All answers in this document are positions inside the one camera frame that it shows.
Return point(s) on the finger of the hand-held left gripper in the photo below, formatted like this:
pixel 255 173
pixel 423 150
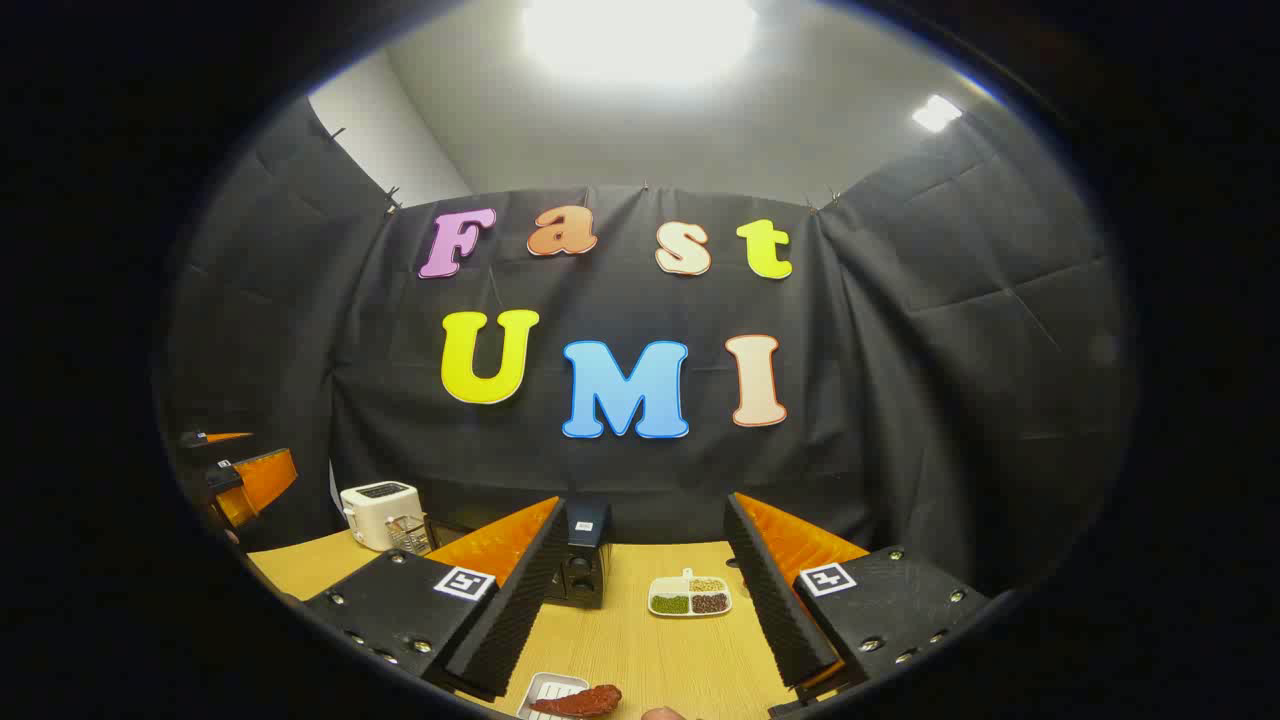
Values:
pixel 265 480
pixel 225 438

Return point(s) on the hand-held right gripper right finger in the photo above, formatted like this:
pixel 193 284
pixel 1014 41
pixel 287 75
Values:
pixel 770 600

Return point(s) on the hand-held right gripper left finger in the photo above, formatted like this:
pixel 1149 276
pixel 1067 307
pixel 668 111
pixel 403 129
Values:
pixel 515 610

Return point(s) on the black electric oven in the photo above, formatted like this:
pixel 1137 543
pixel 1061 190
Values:
pixel 580 570

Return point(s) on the red brown steak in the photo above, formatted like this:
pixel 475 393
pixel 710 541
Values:
pixel 590 699

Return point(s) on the white divided plate of beans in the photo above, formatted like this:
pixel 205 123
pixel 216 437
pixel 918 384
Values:
pixel 690 600

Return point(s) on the white ridged tray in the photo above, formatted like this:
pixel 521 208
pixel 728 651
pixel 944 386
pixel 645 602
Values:
pixel 548 688

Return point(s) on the white toaster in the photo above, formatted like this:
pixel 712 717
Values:
pixel 375 515

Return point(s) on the small tan rounded object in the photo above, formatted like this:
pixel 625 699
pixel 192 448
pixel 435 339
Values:
pixel 662 714

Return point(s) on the small ceiling light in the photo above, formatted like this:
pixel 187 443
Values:
pixel 936 113

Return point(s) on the large ceiling light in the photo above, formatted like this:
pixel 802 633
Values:
pixel 640 35

